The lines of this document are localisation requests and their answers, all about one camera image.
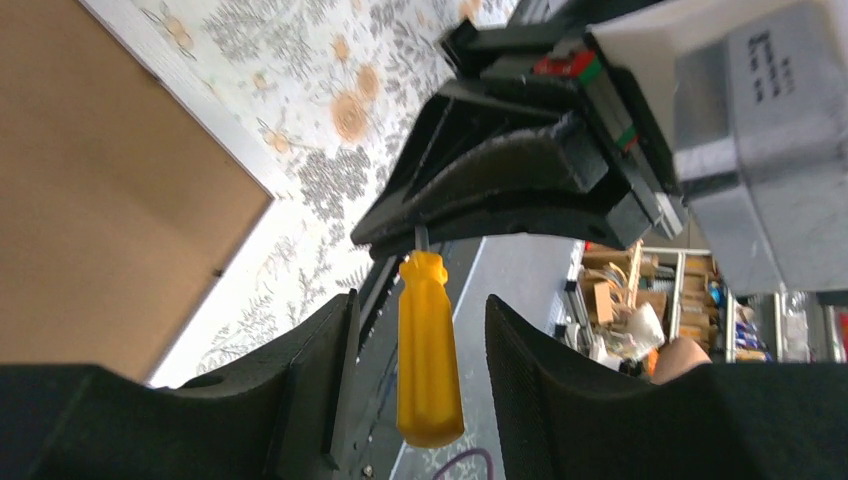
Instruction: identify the cardboard box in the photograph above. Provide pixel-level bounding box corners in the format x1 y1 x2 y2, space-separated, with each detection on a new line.
578 241 668 328

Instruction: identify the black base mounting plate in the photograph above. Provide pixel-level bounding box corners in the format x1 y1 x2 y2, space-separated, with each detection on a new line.
335 239 502 479

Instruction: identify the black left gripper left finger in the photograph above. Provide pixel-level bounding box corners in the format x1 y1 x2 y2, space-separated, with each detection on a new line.
1 292 359 479

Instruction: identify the white picture frame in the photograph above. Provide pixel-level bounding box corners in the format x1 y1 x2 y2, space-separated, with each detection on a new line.
1 1 271 380

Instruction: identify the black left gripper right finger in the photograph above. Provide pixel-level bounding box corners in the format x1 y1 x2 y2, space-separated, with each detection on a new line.
485 296 847 479

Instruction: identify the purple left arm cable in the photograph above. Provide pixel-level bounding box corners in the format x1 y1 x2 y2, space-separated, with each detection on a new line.
431 447 497 480

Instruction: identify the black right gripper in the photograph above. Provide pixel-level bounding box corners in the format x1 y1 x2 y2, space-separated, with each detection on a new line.
351 17 688 256

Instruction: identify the yellow handled screwdriver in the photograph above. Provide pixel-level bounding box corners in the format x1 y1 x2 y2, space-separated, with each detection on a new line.
396 225 465 449

